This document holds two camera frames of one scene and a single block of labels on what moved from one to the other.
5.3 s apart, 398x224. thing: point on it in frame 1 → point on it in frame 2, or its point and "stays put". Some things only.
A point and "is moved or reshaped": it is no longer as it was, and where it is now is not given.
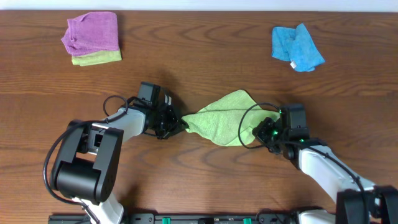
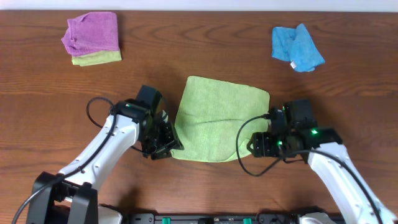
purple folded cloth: x=91 y=32 stays put
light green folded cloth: x=98 y=57 stays put
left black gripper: x=171 y=120 → x=166 y=143
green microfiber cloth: x=230 y=121 is moved or reshaped
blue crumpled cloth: x=296 y=46 stays put
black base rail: x=190 y=218 stays put
